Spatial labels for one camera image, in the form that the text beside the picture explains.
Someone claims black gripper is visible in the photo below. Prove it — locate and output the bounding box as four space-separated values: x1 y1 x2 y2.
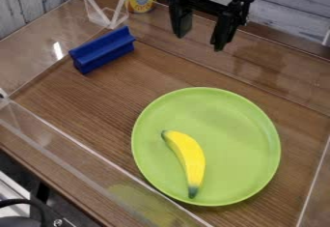
168 0 254 51

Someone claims clear acrylic tray wall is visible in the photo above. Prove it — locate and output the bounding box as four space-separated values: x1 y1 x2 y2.
0 0 330 227

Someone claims black cable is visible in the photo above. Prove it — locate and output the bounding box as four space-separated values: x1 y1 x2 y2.
0 198 56 227

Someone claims blue plastic block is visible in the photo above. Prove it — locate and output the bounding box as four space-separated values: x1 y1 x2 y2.
68 26 135 74

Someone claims green round plate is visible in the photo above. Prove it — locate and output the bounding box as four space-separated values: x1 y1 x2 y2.
131 87 281 207

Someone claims yellow toy banana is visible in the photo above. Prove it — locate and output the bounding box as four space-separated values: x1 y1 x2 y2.
162 130 206 199

